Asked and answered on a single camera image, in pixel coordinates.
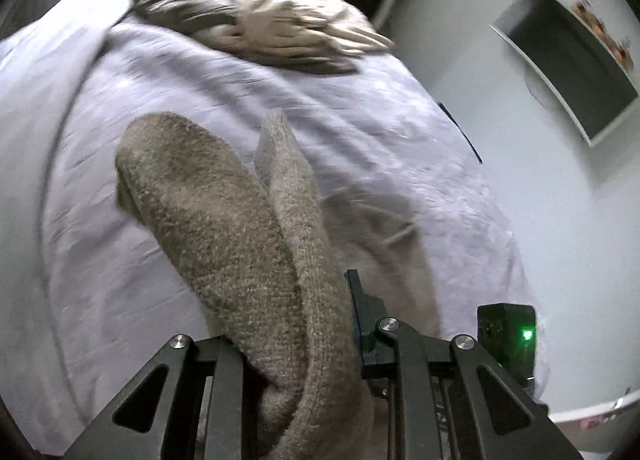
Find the beige knit sweater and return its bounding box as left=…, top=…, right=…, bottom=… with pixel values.
left=114, top=109, right=443, bottom=460

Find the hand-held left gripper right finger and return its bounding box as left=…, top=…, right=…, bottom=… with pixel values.
left=345, top=269, right=583, bottom=460

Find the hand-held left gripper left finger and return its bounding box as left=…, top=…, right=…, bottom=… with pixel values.
left=62, top=334, right=251, bottom=460

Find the white wall shelf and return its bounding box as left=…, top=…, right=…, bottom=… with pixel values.
left=489, top=0, right=640, bottom=148

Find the pile of beige patterned clothes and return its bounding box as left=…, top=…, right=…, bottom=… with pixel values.
left=131, top=0, right=396, bottom=76

